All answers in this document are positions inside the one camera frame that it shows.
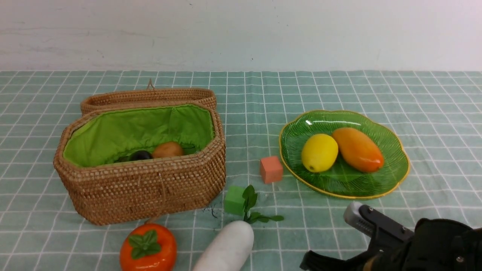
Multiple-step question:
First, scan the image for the yellow lemon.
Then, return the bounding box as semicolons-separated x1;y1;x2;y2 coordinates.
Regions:
301;134;339;173

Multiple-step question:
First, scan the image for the woven rattan basket green lining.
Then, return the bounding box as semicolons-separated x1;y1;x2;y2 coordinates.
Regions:
53;102;227;226

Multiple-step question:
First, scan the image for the green checkered tablecloth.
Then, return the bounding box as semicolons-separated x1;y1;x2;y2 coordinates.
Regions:
0;70;482;271

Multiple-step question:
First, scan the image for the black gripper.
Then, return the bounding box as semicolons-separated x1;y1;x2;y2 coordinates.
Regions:
300;219;482;271

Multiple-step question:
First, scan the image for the green foam cube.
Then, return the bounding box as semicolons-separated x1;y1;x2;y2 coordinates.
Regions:
224;186;246;216

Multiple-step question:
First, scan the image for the orange persimmon green leaf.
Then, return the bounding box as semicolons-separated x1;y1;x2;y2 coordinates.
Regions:
119;223;177;271

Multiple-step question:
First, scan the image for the orange yellow mango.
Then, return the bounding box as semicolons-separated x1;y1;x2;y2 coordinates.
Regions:
332;127;384;173

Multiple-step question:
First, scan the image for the brown potato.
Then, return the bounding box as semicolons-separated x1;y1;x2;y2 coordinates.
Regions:
152;141;185;158

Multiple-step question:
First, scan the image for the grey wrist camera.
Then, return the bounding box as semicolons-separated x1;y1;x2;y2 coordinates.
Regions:
343;202;414;251

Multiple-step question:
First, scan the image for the white radish with leaves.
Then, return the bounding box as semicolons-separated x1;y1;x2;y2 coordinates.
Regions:
193;185;284;271

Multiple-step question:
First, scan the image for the orange foam cube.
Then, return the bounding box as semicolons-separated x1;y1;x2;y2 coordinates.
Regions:
260;156;284;184

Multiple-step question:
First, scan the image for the woven rattan basket lid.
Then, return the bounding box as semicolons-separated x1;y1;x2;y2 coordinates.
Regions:
80;79;217;115

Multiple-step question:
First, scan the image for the green glass leaf plate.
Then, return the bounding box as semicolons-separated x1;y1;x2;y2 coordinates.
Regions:
279;110;410;199

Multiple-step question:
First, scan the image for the dark purple eggplant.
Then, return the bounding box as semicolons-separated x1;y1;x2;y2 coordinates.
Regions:
129;150;153;161

